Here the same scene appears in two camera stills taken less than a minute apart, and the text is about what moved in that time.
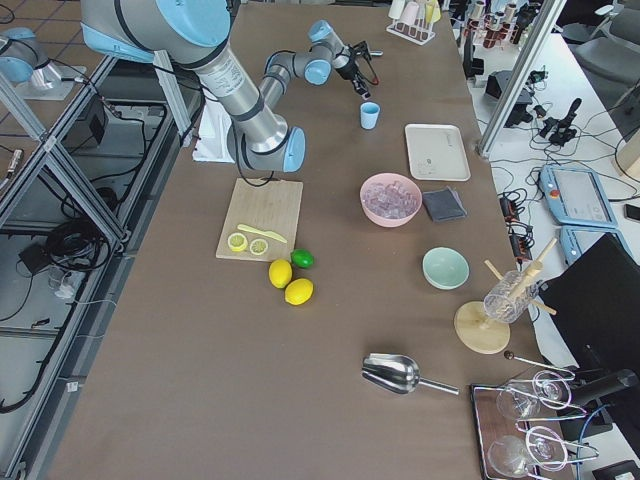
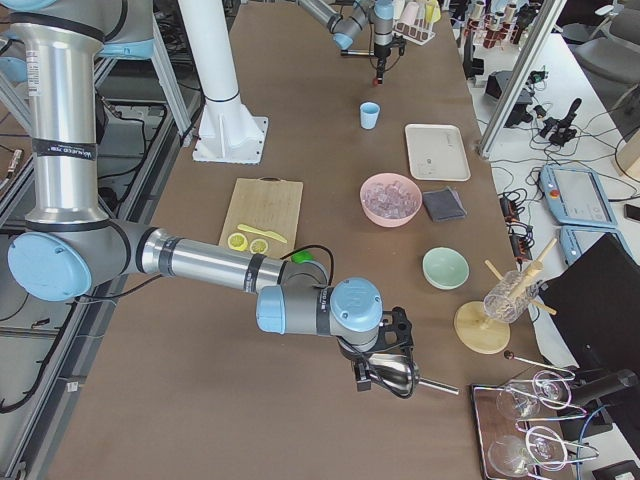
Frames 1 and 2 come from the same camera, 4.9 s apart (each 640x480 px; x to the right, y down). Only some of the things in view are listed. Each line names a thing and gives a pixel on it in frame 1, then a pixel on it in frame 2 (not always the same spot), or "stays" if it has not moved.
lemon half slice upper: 237,241 stays
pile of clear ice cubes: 391,199 stays
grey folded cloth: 444,205 stays
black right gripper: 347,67 → 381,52
